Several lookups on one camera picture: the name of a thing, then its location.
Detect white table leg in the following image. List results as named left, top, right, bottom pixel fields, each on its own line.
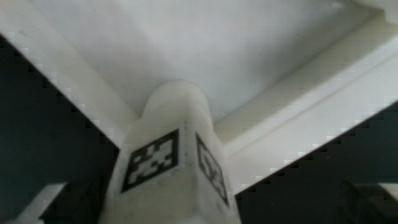
left=99, top=80, right=241, bottom=224

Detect white square tabletop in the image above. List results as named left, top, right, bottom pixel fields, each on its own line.
left=0, top=0, right=398, bottom=152

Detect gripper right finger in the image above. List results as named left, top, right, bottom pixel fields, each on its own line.
left=337, top=181, right=398, bottom=224

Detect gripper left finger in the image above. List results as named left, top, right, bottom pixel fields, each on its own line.
left=10, top=181, right=102, bottom=224

